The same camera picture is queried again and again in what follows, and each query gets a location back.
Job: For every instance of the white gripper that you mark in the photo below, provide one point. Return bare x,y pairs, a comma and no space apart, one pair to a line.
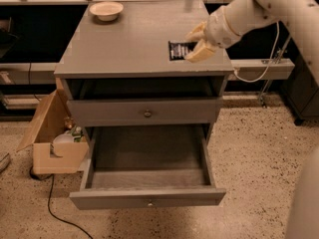
219,30

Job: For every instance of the closed grey upper drawer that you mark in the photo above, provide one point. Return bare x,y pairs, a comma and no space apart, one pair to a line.
144,111

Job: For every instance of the dark grey side cabinet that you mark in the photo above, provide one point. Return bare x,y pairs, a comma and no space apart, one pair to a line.
301,91

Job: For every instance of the grey wooden drawer cabinet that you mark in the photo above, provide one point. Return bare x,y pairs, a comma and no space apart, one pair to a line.
128,58

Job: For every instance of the open cardboard box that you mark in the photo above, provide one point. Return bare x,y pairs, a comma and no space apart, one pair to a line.
52,118

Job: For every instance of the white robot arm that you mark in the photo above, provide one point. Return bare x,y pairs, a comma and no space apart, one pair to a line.
301,19

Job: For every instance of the metal tripod pole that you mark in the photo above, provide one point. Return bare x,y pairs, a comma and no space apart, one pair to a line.
278,68

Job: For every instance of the white paper bowl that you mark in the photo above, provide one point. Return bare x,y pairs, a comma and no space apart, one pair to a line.
107,11

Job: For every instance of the green packet in box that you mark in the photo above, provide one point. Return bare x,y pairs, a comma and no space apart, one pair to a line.
76,133

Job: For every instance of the open grey middle drawer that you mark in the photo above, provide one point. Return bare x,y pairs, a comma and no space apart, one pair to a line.
147,166

